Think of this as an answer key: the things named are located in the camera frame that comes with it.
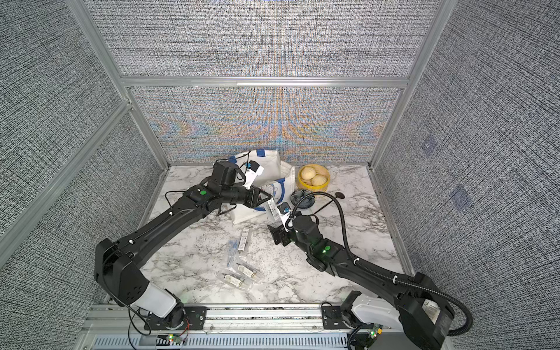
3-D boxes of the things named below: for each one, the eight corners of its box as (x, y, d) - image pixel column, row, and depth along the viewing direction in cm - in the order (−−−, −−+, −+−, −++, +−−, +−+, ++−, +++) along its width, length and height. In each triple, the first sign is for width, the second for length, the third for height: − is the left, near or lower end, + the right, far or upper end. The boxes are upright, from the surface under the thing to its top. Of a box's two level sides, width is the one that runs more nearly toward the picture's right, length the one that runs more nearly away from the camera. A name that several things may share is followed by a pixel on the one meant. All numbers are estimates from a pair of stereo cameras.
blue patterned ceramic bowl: (290, 208, 103) (291, 202, 100) (290, 195, 108) (290, 189, 105) (314, 208, 103) (315, 202, 100) (312, 195, 108) (314, 189, 104)
